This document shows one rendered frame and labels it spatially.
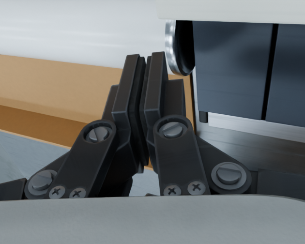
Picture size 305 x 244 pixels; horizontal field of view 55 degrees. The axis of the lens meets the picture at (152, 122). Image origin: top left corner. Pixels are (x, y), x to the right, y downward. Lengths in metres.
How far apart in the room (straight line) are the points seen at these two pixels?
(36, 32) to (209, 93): 0.11
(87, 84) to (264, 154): 0.17
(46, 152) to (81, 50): 0.28
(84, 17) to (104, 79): 0.10
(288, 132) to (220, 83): 0.05
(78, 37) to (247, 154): 0.17
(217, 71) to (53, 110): 0.23
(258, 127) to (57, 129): 0.22
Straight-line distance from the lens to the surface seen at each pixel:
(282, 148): 0.26
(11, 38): 0.22
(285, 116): 0.17
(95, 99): 0.29
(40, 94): 0.34
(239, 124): 0.18
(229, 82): 0.16
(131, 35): 0.16
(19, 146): 0.49
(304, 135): 0.18
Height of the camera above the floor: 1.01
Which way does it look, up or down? 40 degrees down
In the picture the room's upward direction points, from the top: 148 degrees counter-clockwise
